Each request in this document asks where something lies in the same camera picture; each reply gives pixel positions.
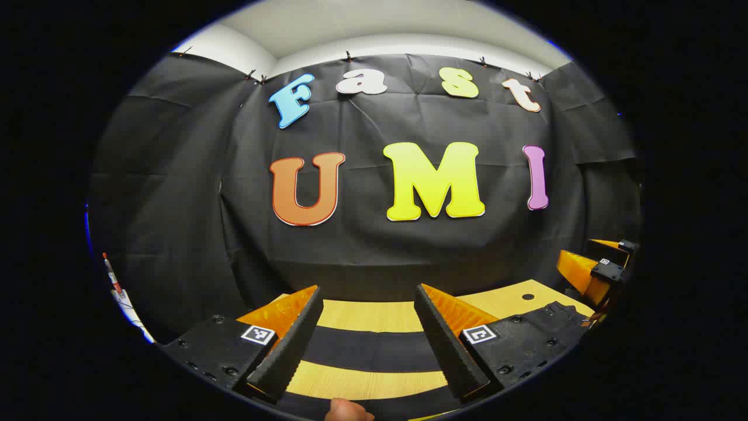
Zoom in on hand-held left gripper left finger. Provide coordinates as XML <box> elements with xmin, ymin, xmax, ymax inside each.
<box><xmin>159</xmin><ymin>285</ymin><xmax>324</xmax><ymax>405</ymax></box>

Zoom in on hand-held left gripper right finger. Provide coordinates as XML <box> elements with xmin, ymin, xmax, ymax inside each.
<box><xmin>413</xmin><ymin>284</ymin><xmax>585</xmax><ymax>403</ymax></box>

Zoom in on black jeans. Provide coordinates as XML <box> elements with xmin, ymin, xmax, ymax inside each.
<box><xmin>279</xmin><ymin>301</ymin><xmax>595</xmax><ymax>421</ymax></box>

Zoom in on row of backdrop clips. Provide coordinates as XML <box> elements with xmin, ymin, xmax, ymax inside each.
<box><xmin>178</xmin><ymin>48</ymin><xmax>544</xmax><ymax>84</ymax></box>

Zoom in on red tipped white pole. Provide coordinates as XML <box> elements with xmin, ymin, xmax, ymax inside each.
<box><xmin>101</xmin><ymin>251</ymin><xmax>155</xmax><ymax>344</ymax></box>

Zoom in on black backdrop cloth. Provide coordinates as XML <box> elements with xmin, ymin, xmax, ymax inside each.
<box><xmin>88</xmin><ymin>51</ymin><xmax>643</xmax><ymax>346</ymax></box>

